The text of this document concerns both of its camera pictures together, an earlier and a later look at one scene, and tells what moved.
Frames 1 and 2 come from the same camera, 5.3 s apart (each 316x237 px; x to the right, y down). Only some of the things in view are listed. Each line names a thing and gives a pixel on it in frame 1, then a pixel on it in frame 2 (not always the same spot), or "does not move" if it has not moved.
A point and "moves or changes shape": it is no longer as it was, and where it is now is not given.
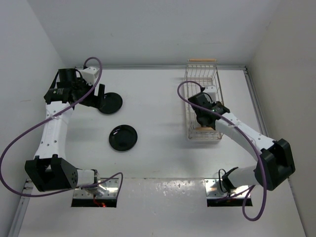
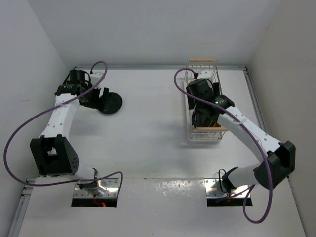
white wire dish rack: x=200 y=73 does not move
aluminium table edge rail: x=247 y=74 does not move
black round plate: x=123 y=138 moves or changes shape
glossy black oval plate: x=112 y=102 does not move
